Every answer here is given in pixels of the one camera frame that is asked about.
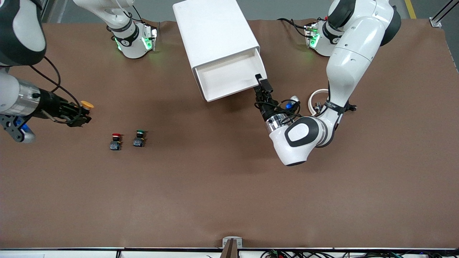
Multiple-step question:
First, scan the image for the cream cabinet drawer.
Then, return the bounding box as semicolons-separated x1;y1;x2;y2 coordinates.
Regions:
195;48;268;102

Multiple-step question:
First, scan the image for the aluminium frame profile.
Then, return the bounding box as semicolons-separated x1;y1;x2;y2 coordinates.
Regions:
430;0;459;28

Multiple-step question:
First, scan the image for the white drawer cabinet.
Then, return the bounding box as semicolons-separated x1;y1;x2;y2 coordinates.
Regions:
173;0;260;102

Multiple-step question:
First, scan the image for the black arm base cable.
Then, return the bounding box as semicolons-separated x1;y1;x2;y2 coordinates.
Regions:
277;17;311;38

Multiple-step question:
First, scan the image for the grey metal bracket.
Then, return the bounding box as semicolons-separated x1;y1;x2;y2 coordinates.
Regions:
222;236;243;249

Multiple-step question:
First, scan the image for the white curved plastic ring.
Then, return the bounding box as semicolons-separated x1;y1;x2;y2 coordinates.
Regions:
308;89;330;116

